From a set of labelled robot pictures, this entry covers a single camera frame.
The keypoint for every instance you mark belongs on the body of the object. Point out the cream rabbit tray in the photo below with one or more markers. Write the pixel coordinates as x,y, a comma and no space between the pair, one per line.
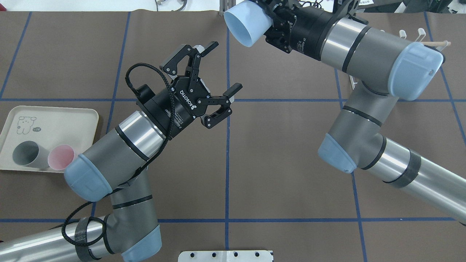
48,127

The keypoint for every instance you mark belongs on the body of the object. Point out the white wire cup rack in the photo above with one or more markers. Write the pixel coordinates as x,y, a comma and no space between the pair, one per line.
437,45

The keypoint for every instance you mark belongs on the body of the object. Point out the pink plastic cup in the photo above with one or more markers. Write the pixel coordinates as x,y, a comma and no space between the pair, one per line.
61,157

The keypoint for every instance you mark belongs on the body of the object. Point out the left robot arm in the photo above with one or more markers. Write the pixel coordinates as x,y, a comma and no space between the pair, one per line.
119,215

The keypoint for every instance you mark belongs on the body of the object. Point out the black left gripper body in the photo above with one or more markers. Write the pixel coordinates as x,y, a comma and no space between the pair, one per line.
174,108

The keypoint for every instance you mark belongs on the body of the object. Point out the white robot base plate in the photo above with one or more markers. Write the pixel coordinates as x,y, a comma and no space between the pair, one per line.
227,256

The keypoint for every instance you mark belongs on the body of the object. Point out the grey plastic cup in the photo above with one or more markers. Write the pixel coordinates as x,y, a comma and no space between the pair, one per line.
30,154

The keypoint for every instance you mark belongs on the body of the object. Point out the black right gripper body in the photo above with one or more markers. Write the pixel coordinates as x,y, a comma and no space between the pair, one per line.
305,32

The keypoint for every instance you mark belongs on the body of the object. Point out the grey aluminium frame post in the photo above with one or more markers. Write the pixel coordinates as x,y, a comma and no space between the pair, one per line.
226,5

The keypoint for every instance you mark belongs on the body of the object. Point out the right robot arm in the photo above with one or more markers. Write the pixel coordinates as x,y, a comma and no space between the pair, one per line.
389,68

